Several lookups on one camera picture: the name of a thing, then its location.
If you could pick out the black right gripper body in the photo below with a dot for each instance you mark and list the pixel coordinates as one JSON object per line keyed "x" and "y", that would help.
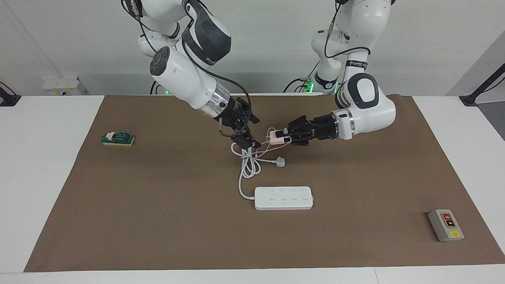
{"x": 234, "y": 116}

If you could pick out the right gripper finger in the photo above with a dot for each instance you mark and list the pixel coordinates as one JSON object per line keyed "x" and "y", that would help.
{"x": 252, "y": 117}
{"x": 246, "y": 141}

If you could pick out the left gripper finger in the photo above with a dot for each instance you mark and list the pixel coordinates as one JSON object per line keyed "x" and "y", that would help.
{"x": 302, "y": 141}
{"x": 302, "y": 124}

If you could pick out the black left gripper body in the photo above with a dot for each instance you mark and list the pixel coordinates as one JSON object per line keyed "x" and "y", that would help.
{"x": 323, "y": 128}

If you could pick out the pink charger adapter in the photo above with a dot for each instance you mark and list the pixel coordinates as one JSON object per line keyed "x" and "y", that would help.
{"x": 276, "y": 136}

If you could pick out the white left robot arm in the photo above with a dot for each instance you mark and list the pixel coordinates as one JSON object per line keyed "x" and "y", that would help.
{"x": 371, "y": 110}

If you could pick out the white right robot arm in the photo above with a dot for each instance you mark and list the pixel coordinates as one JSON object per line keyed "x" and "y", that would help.
{"x": 181, "y": 79}

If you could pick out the white power strip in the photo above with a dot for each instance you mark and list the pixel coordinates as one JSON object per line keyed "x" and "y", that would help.
{"x": 284, "y": 198}

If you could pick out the brown table mat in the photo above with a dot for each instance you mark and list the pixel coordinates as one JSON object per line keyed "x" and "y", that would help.
{"x": 158, "y": 217}

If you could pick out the grey push-button control box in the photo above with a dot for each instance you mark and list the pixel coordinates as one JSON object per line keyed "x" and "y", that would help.
{"x": 446, "y": 225}

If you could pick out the black clamp stand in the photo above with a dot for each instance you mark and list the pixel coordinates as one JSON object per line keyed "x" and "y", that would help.
{"x": 483, "y": 85}
{"x": 8, "y": 98}

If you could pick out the green knife switch yellow base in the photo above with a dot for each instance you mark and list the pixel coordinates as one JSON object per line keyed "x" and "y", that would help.
{"x": 118, "y": 139}

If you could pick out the white wall socket box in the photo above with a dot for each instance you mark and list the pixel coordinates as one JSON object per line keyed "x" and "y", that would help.
{"x": 63, "y": 86}

